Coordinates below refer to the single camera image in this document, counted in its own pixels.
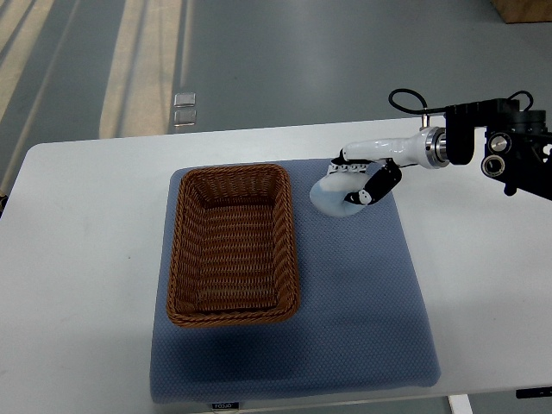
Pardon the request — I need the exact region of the black table bracket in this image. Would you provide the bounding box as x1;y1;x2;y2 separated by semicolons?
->
516;386;552;399

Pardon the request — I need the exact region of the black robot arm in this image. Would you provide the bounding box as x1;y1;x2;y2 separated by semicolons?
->
327;95;551;206

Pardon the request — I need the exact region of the blue textured mat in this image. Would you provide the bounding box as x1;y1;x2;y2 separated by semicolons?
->
150;159;441;404

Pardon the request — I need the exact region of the brown cardboard box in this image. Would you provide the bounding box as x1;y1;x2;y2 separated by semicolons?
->
491;0;551;24

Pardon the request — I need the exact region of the upper metal floor plate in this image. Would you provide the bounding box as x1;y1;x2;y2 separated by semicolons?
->
173;91;196;108

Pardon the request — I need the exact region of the white table leg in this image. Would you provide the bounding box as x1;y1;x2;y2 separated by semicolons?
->
448;394;474;414

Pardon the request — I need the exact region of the brown wicker basket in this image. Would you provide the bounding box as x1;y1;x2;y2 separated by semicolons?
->
166;164;300;328

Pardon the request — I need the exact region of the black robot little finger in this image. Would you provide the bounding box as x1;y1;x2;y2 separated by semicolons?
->
328;159;341;174

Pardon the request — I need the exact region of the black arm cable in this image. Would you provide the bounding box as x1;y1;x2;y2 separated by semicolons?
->
388;88;535;117

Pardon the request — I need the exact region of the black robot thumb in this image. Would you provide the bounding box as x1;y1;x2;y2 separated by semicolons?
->
344;159;402;205

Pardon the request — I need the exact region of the black label tag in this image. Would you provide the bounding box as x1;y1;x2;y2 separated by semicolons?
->
211;402;240;411

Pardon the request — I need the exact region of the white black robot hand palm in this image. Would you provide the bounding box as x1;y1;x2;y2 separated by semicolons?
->
337;129;449;169

